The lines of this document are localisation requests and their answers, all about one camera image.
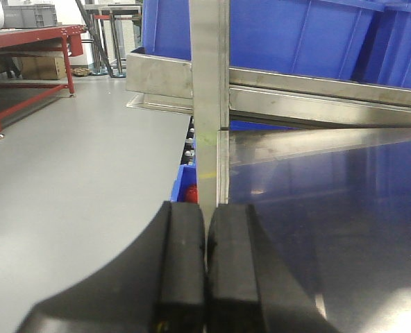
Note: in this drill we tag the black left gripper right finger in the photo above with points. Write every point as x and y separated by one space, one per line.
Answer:
250 287

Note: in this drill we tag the red bottle in crate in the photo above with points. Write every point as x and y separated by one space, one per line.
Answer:
191 194

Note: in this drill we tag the blue crate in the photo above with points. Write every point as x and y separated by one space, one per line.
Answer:
395 27
166 28
308 38

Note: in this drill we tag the blue crate far right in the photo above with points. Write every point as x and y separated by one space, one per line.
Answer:
395 27

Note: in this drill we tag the stainless steel shelf frame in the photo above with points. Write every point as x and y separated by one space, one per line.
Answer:
333 113

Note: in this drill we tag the red metal conveyor table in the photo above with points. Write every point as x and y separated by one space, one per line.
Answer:
27 42

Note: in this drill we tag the blue crate behind left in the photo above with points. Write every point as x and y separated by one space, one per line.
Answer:
166 28

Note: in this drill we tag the cardboard box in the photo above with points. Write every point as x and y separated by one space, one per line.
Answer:
42 68

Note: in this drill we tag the blue crate behind right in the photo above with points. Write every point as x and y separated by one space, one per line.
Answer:
308 38

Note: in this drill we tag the metal stool frame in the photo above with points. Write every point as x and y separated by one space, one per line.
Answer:
114 27

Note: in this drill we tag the blue crate lower level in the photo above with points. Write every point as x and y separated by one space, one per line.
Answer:
186 176

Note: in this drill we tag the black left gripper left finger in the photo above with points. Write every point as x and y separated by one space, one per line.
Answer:
155 285

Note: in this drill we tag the grey plastic crate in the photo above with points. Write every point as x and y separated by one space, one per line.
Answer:
30 16

